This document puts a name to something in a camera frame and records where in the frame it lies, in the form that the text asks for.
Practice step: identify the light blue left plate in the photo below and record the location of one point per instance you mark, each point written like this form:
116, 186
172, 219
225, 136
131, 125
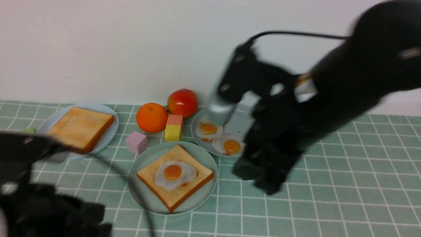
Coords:
106, 138

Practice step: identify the pink red cube block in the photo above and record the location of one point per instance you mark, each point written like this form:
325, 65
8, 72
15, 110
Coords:
174, 119

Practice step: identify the toast slice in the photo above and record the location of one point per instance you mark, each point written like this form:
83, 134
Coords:
81, 128
174, 194

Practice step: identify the green centre plate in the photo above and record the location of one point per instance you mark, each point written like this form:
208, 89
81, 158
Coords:
141, 194

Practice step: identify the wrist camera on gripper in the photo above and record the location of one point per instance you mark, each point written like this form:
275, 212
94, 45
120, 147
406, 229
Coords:
243, 82

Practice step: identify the red tomato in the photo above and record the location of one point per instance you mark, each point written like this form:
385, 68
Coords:
182, 102

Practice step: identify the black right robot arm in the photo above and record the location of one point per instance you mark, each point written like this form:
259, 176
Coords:
381, 56

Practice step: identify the fried egg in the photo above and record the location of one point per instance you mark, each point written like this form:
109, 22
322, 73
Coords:
205, 130
174, 174
226, 144

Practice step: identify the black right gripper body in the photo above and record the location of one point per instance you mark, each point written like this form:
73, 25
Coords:
275, 141

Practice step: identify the orange fruit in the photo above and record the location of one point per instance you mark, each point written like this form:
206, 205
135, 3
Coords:
152, 117

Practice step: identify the yellow cube block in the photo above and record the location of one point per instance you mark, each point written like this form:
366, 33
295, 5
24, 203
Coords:
173, 132

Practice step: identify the green cube block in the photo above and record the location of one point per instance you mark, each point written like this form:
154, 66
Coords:
29, 130

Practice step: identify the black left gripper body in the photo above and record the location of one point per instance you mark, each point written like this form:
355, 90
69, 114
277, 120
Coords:
42, 212

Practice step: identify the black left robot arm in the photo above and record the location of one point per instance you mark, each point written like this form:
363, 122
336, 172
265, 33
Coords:
20, 151

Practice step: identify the grey blue egg plate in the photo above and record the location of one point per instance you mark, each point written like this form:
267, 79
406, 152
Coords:
238, 125

